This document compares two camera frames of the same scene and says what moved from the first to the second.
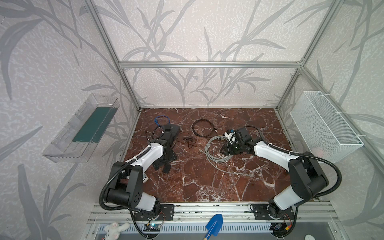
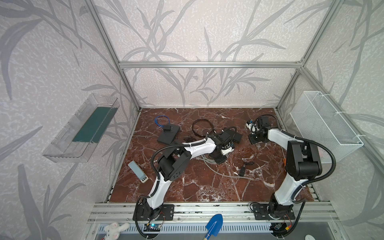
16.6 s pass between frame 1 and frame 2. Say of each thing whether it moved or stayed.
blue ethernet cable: stayed
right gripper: moved
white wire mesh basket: stayed
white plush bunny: stayed
